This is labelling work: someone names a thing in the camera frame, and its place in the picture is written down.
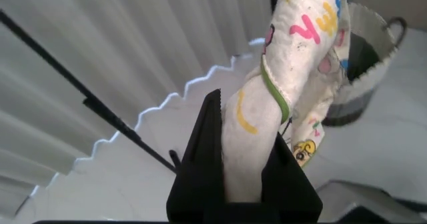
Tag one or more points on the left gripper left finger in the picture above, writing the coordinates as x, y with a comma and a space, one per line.
200, 170

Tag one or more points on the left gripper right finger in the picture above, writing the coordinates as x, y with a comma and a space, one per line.
290, 190

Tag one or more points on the cream printed garment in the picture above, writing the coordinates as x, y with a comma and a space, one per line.
253, 144

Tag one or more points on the black clothes rack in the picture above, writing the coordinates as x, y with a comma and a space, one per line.
100, 109

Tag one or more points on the white laundry basket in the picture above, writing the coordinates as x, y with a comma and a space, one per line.
370, 34

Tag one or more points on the white curtain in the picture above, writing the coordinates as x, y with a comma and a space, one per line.
133, 34

